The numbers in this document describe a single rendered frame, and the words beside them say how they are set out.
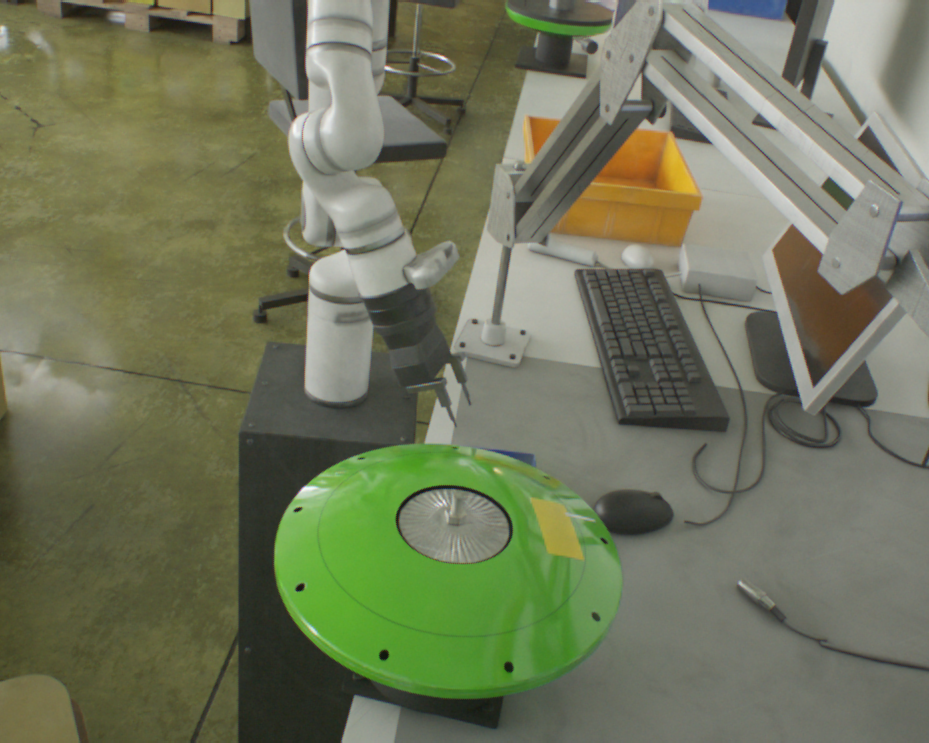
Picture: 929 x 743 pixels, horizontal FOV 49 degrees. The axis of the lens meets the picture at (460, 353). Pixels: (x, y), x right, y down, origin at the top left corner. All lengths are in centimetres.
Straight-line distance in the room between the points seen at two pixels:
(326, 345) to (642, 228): 75
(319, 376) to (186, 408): 152
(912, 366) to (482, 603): 107
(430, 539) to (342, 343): 56
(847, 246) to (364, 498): 46
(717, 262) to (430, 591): 110
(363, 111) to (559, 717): 63
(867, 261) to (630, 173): 145
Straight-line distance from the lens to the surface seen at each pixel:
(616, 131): 117
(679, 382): 147
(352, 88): 109
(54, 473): 275
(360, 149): 107
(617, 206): 190
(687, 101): 101
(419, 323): 113
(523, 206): 141
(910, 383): 172
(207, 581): 241
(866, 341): 140
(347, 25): 112
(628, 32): 110
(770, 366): 161
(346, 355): 141
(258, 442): 142
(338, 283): 136
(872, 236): 81
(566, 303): 167
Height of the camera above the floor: 169
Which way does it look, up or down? 31 degrees down
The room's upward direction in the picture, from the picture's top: 8 degrees clockwise
